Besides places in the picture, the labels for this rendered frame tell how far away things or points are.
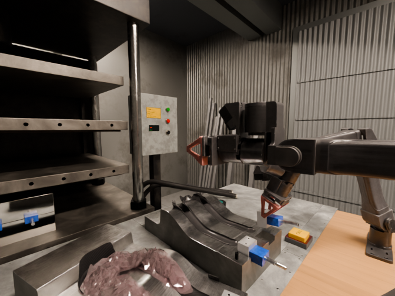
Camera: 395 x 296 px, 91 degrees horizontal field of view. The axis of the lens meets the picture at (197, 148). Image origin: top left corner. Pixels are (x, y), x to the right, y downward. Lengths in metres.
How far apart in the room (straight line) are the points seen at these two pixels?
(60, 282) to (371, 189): 0.97
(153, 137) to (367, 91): 2.16
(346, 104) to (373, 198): 1.80
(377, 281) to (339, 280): 0.11
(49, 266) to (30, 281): 0.05
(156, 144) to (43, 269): 0.91
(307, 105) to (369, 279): 2.11
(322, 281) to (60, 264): 0.73
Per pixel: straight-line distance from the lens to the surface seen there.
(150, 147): 1.32
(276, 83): 2.93
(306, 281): 0.77
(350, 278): 0.84
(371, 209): 0.97
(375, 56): 2.71
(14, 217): 1.11
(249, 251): 0.63
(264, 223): 0.76
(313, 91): 2.72
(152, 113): 1.33
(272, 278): 0.73
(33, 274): 0.66
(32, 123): 1.06
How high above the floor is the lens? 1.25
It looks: 6 degrees down
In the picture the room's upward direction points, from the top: straight up
